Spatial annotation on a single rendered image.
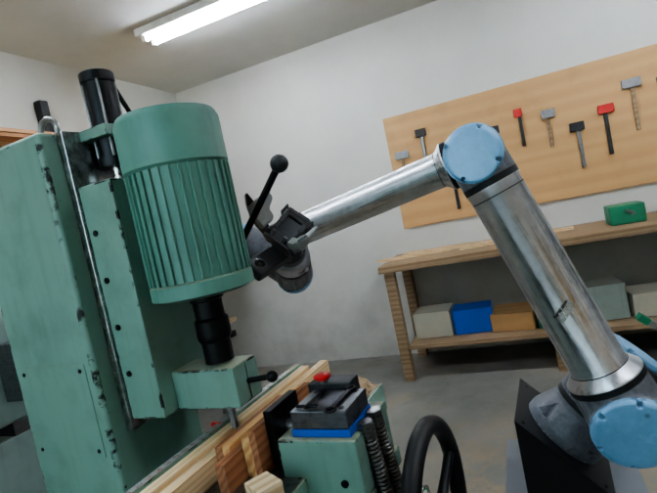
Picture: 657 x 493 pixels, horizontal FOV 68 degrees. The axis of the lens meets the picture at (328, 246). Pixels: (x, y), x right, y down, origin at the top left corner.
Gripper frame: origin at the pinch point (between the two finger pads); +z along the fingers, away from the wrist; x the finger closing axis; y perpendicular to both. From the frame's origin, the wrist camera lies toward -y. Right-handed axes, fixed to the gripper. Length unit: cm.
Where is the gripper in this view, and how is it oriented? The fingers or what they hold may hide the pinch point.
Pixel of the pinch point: (272, 216)
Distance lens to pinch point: 92.7
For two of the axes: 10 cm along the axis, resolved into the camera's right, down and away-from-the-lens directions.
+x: 7.9, 5.5, -2.7
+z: -0.2, -4.2, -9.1
